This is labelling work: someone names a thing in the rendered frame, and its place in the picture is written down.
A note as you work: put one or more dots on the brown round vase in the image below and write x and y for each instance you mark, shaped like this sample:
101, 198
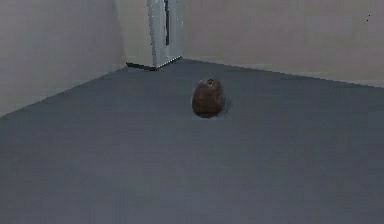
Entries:
206, 100

